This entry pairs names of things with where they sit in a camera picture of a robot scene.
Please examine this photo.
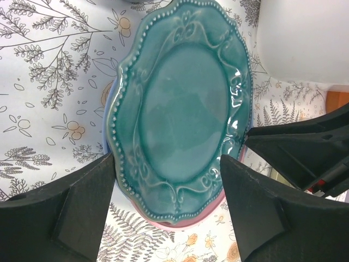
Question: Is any white plastic bin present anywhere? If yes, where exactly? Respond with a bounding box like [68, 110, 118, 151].
[257, 1, 348, 85]

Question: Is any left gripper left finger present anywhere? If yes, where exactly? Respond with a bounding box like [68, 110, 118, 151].
[1, 153, 115, 261]

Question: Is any orange plastic bin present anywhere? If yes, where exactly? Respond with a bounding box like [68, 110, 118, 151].
[326, 91, 349, 114]

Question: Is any pink plate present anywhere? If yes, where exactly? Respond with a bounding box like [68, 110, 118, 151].
[126, 141, 244, 229]

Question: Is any lavender blue plate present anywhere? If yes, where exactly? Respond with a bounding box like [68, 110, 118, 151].
[102, 78, 124, 159]

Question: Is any teal embossed plate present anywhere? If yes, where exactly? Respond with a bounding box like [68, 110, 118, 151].
[107, 0, 254, 223]

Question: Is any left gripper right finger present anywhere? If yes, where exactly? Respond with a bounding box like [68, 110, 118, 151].
[220, 155, 348, 261]

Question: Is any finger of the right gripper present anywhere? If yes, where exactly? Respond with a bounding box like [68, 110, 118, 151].
[245, 104, 348, 197]

